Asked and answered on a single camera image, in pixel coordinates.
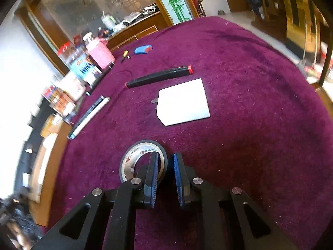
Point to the wooden staircase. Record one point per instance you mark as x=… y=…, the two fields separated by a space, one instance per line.
x=268 y=18

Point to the white pill bottle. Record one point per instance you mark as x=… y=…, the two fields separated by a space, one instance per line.
x=72 y=86

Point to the small grey floor bowl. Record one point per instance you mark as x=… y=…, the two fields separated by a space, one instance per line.
x=221 y=12

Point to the black sofa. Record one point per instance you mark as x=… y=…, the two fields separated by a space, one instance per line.
x=31 y=140

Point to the small white carton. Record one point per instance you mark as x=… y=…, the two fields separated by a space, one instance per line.
x=93 y=74

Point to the yellow glue jar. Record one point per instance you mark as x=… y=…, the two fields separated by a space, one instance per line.
x=50 y=126

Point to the black marker with grey cap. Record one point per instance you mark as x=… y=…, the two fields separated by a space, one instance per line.
x=89 y=110

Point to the thin black and white pen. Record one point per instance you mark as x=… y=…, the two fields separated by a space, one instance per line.
x=88 y=119

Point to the wooden cabinet counter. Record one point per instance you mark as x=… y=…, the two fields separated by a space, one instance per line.
x=140 y=28

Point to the bamboo painted glass panel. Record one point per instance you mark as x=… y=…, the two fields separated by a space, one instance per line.
x=171 y=0

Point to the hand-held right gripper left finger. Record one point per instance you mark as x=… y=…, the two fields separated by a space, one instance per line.
x=153 y=179

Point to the white charger plug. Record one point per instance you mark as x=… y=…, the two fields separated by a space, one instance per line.
x=182 y=104

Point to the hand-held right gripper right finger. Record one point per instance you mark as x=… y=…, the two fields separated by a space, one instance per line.
x=179 y=179

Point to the orange tea tin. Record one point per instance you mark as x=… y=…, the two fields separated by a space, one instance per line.
x=63 y=102

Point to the black tape roll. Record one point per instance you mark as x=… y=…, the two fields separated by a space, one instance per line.
x=140 y=144

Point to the white tumbler with straw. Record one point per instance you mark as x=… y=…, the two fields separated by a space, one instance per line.
x=109 y=22

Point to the black marker with red caps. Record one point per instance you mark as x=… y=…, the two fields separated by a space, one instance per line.
x=158 y=76

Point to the gold mirrored pillar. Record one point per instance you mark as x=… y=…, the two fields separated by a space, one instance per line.
x=299 y=10

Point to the dark wooden chair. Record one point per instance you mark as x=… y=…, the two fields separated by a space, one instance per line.
x=326 y=65

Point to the bottle in pink knit sleeve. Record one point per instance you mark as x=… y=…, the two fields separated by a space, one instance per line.
x=100 y=52

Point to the cardboard box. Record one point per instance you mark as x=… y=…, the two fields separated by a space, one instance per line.
x=46 y=161

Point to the clear jar with red lid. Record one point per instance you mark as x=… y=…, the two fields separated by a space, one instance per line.
x=76 y=62

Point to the small yellow screwdriver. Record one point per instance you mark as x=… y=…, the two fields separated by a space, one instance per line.
x=125 y=56

